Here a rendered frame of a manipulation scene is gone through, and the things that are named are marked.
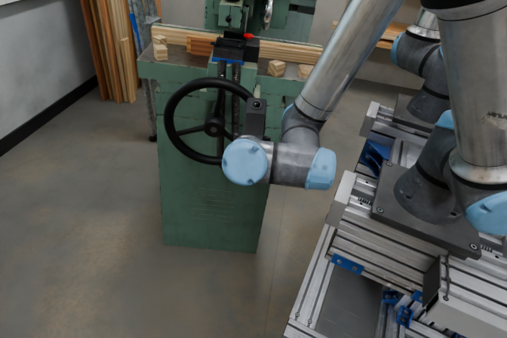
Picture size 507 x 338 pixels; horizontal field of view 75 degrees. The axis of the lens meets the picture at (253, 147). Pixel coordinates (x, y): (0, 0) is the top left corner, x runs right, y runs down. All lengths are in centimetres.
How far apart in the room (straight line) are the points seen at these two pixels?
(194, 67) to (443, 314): 90
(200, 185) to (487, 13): 110
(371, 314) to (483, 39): 108
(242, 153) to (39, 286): 127
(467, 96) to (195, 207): 113
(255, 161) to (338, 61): 22
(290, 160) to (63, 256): 133
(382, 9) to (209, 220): 113
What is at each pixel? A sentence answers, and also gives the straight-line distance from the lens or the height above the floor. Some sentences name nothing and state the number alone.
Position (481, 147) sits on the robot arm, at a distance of 58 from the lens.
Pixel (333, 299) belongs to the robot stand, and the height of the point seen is 21.
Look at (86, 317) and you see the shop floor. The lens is 153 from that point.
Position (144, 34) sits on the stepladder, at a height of 69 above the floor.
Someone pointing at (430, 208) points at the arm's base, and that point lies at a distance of 80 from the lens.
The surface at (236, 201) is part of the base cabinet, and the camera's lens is 137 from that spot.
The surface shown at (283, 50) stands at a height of 93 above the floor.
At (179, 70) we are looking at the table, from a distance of 108.
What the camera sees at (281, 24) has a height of 98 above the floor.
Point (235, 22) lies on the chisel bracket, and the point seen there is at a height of 102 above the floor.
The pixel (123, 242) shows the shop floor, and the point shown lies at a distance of 170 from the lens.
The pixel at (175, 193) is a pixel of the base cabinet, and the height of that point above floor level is 35.
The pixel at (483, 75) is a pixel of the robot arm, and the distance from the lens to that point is 51.
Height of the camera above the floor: 132
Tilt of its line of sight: 36 degrees down
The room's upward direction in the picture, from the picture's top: 9 degrees clockwise
